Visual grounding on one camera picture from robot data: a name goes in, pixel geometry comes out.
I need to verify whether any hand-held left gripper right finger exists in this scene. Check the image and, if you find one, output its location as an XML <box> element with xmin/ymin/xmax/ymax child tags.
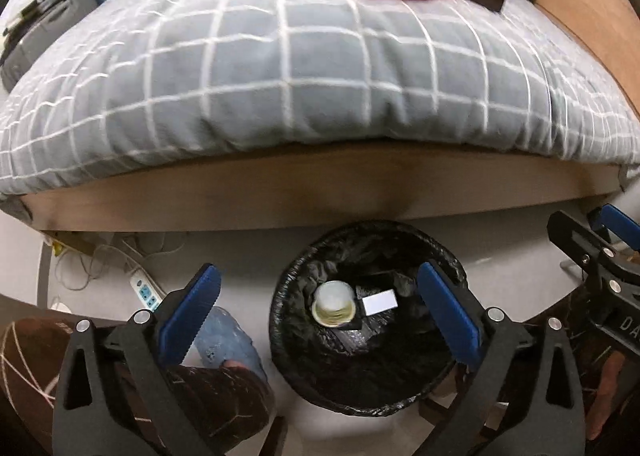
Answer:
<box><xmin>416</xmin><ymin>260</ymin><xmax>586</xmax><ymax>456</ymax></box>

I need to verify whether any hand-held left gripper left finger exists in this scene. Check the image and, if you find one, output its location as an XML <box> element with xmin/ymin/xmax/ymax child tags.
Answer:
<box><xmin>52</xmin><ymin>263</ymin><xmax>222</xmax><ymax>456</ymax></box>

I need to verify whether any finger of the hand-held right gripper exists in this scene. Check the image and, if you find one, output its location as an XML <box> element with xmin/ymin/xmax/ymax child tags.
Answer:
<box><xmin>587</xmin><ymin>203</ymin><xmax>640</xmax><ymax>262</ymax></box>
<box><xmin>547</xmin><ymin>211</ymin><xmax>640</xmax><ymax>298</ymax></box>

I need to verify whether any bin with black liner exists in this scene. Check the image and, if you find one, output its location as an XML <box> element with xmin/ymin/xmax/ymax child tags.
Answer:
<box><xmin>269</xmin><ymin>221</ymin><xmax>471</xmax><ymax>417</ymax></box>

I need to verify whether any yellow yogurt cup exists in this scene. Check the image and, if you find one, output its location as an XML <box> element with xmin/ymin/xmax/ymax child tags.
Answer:
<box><xmin>311</xmin><ymin>280</ymin><xmax>358</xmax><ymax>328</ymax></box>

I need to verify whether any person's right hand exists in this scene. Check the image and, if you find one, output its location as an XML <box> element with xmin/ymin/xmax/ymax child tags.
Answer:
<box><xmin>585</xmin><ymin>351</ymin><xmax>628</xmax><ymax>442</ymax></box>

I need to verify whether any blue slipper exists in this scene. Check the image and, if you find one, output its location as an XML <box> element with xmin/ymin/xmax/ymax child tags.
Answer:
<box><xmin>192</xmin><ymin>307</ymin><xmax>268</xmax><ymax>384</ymax></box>

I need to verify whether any person's right leg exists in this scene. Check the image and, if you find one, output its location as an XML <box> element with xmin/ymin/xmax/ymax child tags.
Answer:
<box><xmin>565</xmin><ymin>281</ymin><xmax>640</xmax><ymax>456</ymax></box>

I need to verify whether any white power strip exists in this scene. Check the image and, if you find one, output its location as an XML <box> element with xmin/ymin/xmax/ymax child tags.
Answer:
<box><xmin>129</xmin><ymin>272</ymin><xmax>167</xmax><ymax>313</ymax></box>

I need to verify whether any grey suitcase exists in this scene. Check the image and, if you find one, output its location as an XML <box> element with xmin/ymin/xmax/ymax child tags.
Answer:
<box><xmin>0</xmin><ymin>0</ymin><xmax>98</xmax><ymax>92</ymax></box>

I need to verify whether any tangle of white cables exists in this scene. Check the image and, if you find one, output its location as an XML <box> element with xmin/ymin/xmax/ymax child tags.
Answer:
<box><xmin>52</xmin><ymin>231</ymin><xmax>186</xmax><ymax>297</ymax></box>

